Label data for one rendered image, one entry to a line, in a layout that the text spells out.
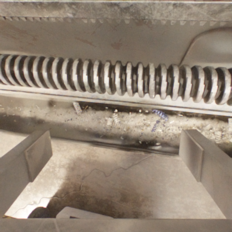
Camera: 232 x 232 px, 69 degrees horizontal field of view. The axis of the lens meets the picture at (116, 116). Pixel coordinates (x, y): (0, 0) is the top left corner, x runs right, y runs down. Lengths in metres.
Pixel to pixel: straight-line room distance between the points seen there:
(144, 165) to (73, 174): 0.38
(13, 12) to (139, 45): 0.17
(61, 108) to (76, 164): 0.48
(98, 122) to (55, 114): 0.14
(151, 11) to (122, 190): 0.86
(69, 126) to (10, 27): 0.32
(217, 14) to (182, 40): 0.08
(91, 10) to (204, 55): 0.18
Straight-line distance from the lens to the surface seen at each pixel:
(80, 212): 0.94
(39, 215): 0.98
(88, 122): 0.53
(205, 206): 1.01
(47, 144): 0.16
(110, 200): 0.97
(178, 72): 0.19
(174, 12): 0.19
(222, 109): 0.27
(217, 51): 0.30
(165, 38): 0.27
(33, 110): 0.61
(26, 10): 0.24
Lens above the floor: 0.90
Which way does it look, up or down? 79 degrees down
